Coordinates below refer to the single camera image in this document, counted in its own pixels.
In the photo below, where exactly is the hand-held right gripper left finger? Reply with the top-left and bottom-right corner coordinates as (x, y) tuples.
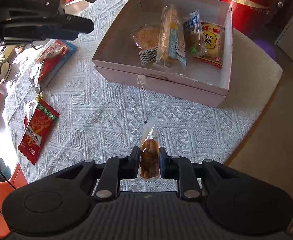
(55, 146), (140, 201)

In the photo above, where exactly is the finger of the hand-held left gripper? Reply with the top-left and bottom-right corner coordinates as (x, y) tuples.
(42, 26), (78, 41)
(46, 14), (95, 34)

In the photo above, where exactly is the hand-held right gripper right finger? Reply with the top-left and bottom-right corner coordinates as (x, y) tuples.
(158, 146), (239, 201)

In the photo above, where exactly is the clear brown snack packet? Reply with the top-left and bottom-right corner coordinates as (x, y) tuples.
(138, 116), (160, 182)

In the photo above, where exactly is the large red snack packet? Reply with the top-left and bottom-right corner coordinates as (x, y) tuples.
(28, 41), (77, 98)

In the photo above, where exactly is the clear floss bread packet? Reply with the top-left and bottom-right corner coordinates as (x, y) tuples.
(132, 24), (163, 67)

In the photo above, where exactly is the pink cardboard box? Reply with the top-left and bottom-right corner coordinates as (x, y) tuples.
(91, 0), (233, 108)

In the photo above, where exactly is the long bread packet blue print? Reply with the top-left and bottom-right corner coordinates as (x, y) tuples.
(153, 4), (187, 70)

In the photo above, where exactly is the small red snack packet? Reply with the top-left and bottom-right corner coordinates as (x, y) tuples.
(17, 97), (60, 166)

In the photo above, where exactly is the small blue green snack packet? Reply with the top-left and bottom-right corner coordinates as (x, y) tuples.
(183, 10), (208, 57)

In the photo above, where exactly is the yellow red rice cracker packet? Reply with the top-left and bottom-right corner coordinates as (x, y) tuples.
(192, 21), (225, 69)

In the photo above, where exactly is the white textured tablecloth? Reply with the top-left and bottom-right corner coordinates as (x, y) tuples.
(4, 0), (283, 193)

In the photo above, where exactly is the orange plastic stool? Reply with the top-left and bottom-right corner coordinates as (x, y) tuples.
(0, 162), (28, 239)

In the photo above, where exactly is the red barrel with gold rim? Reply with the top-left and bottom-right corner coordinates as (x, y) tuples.
(220, 0), (279, 37)

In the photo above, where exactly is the black cable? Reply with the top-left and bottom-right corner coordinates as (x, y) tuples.
(0, 147), (15, 189)

